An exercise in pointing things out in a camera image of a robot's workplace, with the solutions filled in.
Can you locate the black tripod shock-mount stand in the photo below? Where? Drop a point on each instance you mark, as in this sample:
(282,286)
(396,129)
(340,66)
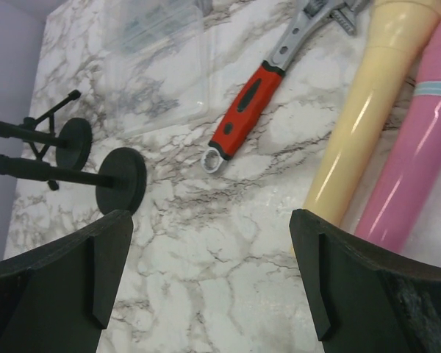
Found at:
(49,121)

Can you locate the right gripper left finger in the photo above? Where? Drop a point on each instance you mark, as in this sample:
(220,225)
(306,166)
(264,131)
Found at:
(59,297)

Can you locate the black shock-mount round-base stand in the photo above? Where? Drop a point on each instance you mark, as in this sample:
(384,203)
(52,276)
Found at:
(13,131)

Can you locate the yellow microphone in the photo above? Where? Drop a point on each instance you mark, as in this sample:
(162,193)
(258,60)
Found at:
(398,31)

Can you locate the clear plastic screw organizer box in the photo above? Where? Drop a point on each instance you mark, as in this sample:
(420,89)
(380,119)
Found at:
(156,64)

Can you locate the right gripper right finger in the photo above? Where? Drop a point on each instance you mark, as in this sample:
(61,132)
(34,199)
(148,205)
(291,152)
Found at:
(364,298)

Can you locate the red-handled adjustable wrench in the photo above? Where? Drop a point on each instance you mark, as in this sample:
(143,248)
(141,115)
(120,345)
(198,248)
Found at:
(247,107)

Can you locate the pink microphone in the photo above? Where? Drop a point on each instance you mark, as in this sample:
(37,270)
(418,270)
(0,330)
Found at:
(414,163)

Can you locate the black round-base clip stand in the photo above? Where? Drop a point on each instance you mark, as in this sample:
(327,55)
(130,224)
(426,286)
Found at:
(120,182)

